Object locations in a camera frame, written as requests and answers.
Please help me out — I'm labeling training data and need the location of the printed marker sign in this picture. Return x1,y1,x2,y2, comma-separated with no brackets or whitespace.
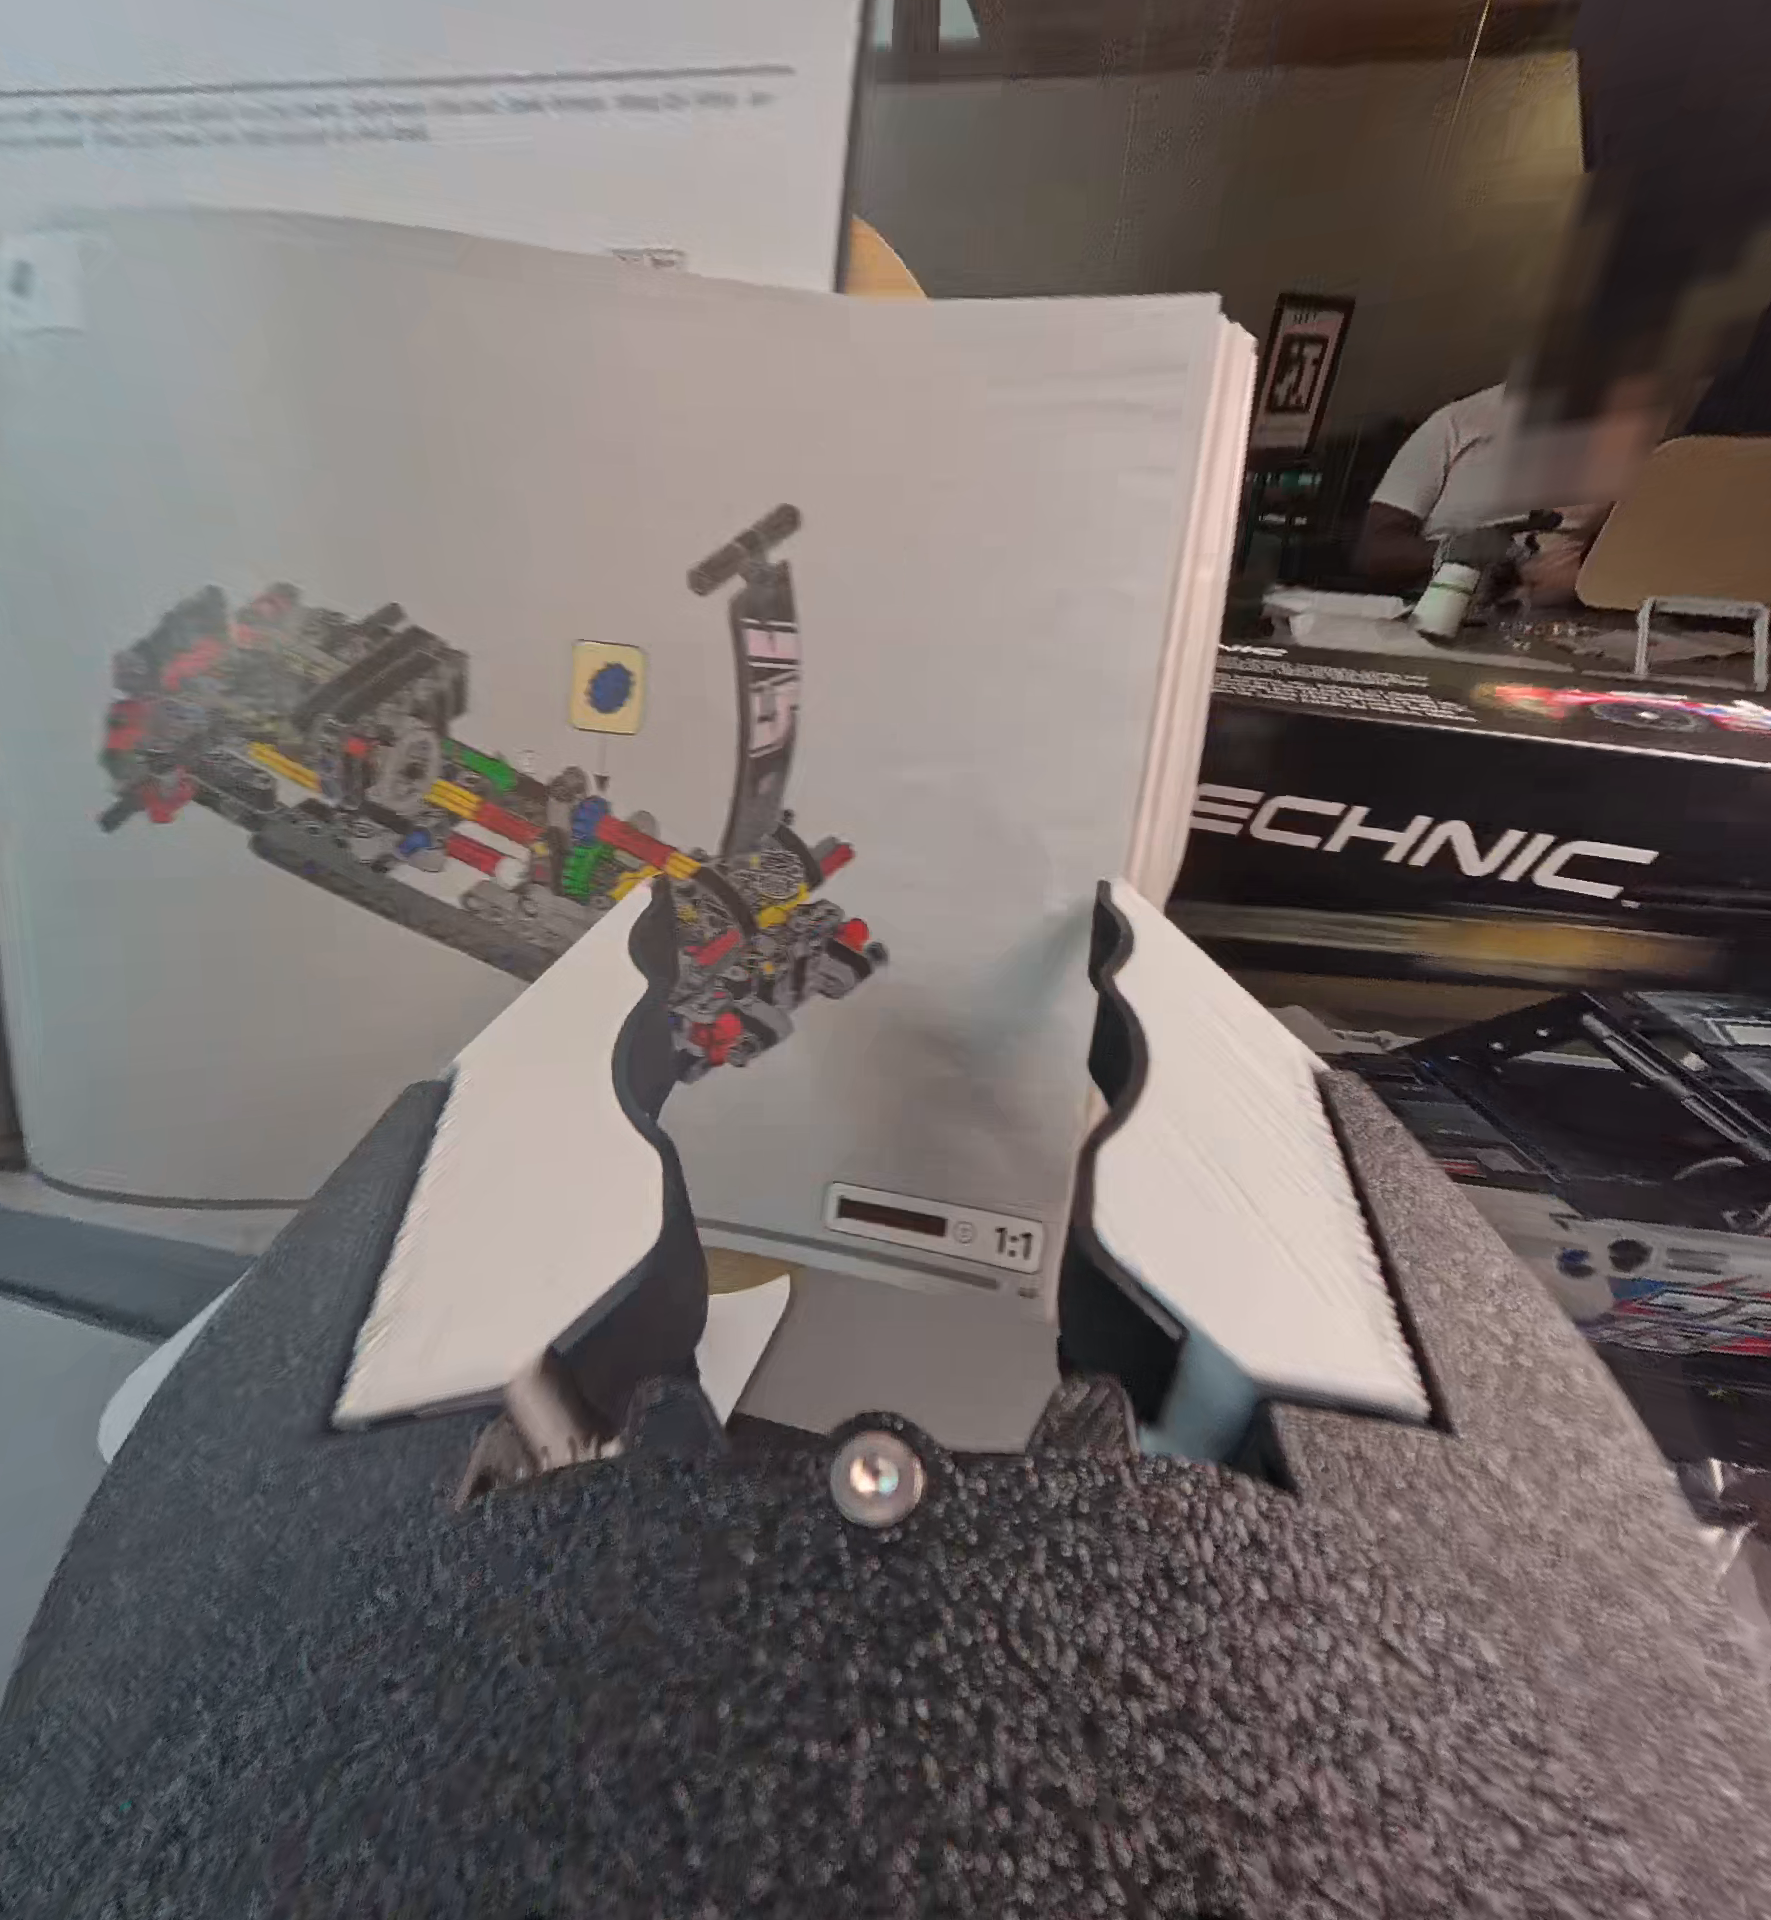
1252,291,1354,452

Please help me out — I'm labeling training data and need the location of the grey desk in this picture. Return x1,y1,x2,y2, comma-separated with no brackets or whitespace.
0,1185,1066,1711

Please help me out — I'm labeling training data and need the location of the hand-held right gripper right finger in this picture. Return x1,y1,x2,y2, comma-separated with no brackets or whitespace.
1056,880,1433,1469

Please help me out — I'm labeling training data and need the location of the black set box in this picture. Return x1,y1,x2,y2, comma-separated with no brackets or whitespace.
1169,636,1771,1501

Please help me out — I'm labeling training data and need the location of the printed task sheet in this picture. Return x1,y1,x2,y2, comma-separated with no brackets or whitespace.
0,0,870,293

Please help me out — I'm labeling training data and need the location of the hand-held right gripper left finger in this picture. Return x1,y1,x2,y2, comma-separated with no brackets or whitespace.
330,880,709,1470

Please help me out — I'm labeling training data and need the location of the instruction booklet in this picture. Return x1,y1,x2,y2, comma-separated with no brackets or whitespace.
0,201,1262,1300

